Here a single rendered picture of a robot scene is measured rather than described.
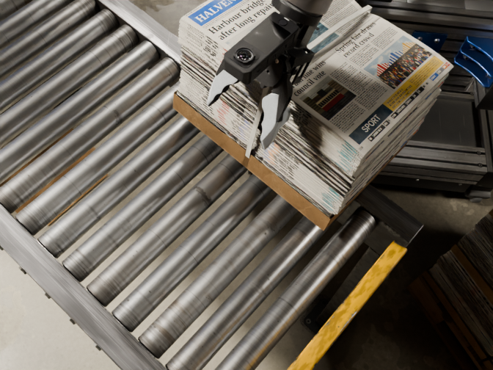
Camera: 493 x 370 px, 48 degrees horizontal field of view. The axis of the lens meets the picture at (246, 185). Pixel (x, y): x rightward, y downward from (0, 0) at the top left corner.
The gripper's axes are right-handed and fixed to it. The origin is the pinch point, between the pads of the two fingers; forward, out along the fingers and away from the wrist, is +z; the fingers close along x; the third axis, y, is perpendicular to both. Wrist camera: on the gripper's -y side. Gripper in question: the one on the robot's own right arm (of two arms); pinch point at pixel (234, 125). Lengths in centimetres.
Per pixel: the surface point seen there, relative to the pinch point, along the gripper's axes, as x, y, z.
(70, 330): 30, 21, 107
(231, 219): -3.7, 8.4, 21.5
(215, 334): -16.0, -6.3, 30.5
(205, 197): 2.8, 8.4, 21.4
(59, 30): 54, 15, 18
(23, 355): 34, 9, 114
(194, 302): -9.6, -5.1, 29.7
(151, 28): 39.4, 25.7, 9.4
